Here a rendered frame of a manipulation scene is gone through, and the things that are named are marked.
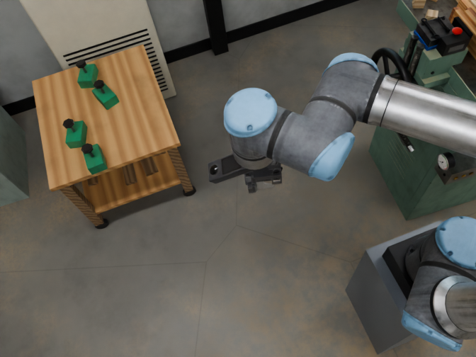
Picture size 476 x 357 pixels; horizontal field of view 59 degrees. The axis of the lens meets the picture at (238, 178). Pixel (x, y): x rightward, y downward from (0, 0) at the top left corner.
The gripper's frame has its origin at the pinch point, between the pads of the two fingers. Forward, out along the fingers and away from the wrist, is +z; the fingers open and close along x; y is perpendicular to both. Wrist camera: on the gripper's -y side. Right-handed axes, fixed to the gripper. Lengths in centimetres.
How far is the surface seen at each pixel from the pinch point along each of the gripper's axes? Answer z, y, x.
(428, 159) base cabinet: 65, 70, 28
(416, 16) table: 28, 64, 68
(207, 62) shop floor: 126, -26, 136
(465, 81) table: 24, 71, 37
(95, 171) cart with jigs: 56, -66, 35
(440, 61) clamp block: 21, 64, 43
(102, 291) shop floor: 106, -81, -6
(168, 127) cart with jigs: 62, -36, 55
